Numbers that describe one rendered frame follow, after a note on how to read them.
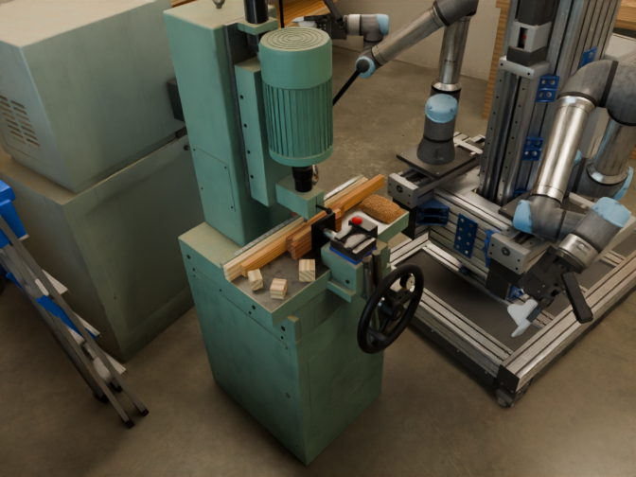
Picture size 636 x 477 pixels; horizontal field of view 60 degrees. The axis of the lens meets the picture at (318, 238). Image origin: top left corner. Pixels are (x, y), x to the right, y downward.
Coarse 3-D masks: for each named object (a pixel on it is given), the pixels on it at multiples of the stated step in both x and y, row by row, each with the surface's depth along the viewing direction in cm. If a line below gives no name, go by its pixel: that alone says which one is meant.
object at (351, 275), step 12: (324, 252) 156; (384, 252) 156; (324, 264) 159; (336, 264) 154; (348, 264) 150; (360, 264) 150; (372, 264) 154; (384, 264) 160; (336, 276) 157; (348, 276) 153; (360, 276) 152; (360, 288) 155
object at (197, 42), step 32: (192, 32) 142; (192, 64) 149; (224, 64) 143; (192, 96) 157; (224, 96) 147; (192, 128) 166; (224, 128) 153; (224, 160) 162; (224, 192) 171; (224, 224) 182; (256, 224) 179
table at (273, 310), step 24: (408, 216) 178; (384, 240) 174; (288, 264) 160; (240, 288) 153; (264, 288) 153; (288, 288) 152; (312, 288) 155; (336, 288) 157; (264, 312) 148; (288, 312) 151
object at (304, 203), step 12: (288, 180) 163; (276, 192) 164; (288, 192) 160; (300, 192) 158; (312, 192) 158; (288, 204) 163; (300, 204) 158; (312, 204) 157; (324, 204) 162; (312, 216) 160
